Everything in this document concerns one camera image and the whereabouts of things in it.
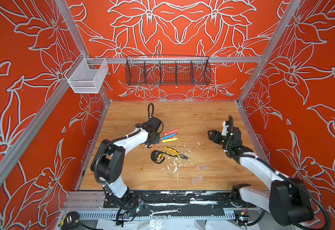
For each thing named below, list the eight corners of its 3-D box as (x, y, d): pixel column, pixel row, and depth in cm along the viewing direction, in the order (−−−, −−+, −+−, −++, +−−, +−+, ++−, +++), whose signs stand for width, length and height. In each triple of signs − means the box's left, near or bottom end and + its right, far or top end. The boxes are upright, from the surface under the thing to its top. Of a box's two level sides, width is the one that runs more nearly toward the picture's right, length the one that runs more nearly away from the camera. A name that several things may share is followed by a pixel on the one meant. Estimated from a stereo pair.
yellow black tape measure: (155, 166, 87) (155, 164, 84) (149, 155, 91) (149, 153, 88) (165, 160, 89) (165, 157, 87) (159, 150, 93) (159, 147, 91)
